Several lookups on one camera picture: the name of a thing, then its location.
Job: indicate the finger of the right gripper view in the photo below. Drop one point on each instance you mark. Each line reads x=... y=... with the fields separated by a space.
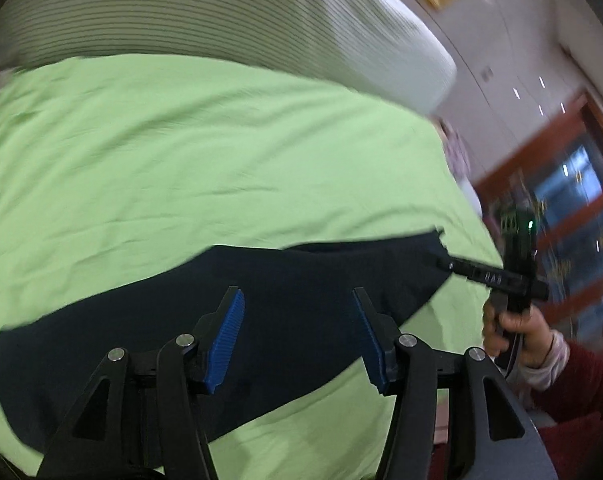
x=470 y=270

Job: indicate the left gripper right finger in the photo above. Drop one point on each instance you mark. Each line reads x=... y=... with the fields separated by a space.
x=377 y=343

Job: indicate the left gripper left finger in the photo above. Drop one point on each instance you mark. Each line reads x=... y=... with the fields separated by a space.
x=216 y=335

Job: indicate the dark navy pants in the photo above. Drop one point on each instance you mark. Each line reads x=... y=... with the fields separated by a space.
x=268 y=325

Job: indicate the person's right hand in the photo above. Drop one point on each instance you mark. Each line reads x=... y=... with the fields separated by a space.
x=531 y=325

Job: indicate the red knit sweater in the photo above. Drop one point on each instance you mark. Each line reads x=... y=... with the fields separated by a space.
x=569 y=388

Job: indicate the green bed sheet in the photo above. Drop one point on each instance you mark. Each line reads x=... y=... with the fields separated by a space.
x=116 y=169

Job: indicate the striped white headboard cushion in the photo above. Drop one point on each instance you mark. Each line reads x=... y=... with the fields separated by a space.
x=374 y=46

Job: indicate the red wooden window frame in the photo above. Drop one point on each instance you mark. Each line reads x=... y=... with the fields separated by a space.
x=559 y=173

